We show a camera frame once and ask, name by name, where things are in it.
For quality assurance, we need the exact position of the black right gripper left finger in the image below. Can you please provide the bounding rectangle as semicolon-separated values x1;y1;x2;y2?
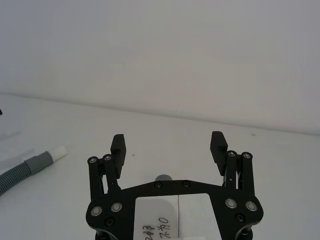
87;134;128;201

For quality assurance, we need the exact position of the grey corrugated hose white tip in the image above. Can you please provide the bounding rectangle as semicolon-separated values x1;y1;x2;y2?
0;145;68;197

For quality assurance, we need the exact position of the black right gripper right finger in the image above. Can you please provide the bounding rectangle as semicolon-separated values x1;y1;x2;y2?
210;130;256;197

